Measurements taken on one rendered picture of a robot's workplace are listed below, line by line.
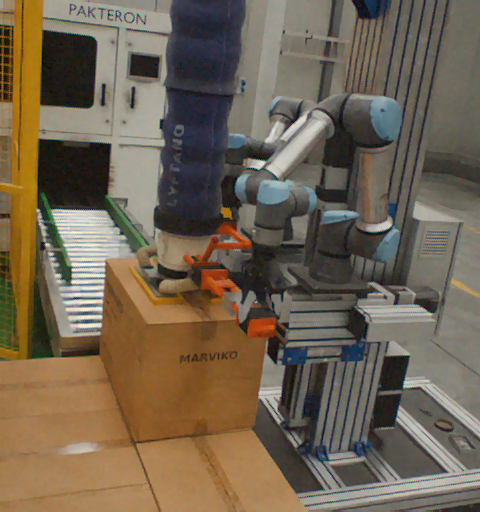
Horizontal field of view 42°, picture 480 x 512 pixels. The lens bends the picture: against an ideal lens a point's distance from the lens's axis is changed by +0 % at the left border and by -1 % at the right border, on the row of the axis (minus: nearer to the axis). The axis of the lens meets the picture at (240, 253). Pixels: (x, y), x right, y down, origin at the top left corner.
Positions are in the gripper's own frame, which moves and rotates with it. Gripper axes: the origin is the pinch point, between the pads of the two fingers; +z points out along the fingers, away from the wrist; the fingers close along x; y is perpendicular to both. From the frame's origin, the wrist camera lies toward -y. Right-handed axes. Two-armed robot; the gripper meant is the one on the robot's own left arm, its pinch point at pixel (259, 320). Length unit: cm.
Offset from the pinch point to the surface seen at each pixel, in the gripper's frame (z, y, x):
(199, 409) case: 44, 30, 1
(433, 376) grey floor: 108, 135, -197
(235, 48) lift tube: -66, 51, -6
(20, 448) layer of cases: 53, 34, 55
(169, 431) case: 51, 30, 10
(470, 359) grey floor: 108, 151, -241
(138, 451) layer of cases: 54, 26, 21
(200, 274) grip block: -0.9, 31.8, 5.0
